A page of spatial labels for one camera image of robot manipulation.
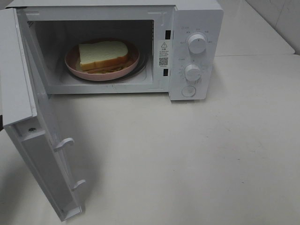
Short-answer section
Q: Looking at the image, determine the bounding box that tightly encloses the round door release button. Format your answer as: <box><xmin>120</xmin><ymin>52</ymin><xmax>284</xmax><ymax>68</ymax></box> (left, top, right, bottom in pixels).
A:
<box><xmin>181</xmin><ymin>86</ymin><xmax>196</xmax><ymax>97</ymax></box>

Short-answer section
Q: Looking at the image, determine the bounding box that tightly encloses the white bread sandwich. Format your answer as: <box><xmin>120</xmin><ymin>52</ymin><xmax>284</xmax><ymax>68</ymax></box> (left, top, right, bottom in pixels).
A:
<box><xmin>78</xmin><ymin>41</ymin><xmax>128</xmax><ymax>71</ymax></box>

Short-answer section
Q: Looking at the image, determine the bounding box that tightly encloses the pink round plate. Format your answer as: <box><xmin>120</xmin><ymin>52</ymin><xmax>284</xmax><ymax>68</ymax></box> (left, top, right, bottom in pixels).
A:
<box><xmin>65</xmin><ymin>38</ymin><xmax>141</xmax><ymax>82</ymax></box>

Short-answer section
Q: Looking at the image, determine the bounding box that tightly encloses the white microwave door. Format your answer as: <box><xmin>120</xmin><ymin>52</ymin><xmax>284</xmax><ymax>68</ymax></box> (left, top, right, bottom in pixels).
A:
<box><xmin>0</xmin><ymin>8</ymin><xmax>84</xmax><ymax>221</ymax></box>

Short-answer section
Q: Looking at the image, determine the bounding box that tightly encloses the lower white timer knob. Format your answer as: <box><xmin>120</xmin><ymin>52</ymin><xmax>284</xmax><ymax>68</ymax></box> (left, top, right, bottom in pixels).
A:
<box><xmin>184</xmin><ymin>64</ymin><xmax>202</xmax><ymax>82</ymax></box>

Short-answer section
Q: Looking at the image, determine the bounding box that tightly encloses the white warning label sticker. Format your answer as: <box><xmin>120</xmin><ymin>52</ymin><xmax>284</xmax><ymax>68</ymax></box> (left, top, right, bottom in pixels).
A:
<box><xmin>157</xmin><ymin>39</ymin><xmax>172</xmax><ymax>68</ymax></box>

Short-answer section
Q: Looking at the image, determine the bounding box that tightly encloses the white microwave oven body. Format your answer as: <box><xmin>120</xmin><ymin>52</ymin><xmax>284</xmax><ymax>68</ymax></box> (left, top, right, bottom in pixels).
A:
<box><xmin>9</xmin><ymin>0</ymin><xmax>224</xmax><ymax>100</ymax></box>

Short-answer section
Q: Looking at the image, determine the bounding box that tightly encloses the upper white power knob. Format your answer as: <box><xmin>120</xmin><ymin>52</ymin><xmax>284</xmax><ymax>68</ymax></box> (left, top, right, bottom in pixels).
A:
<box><xmin>187</xmin><ymin>32</ymin><xmax>207</xmax><ymax>54</ymax></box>

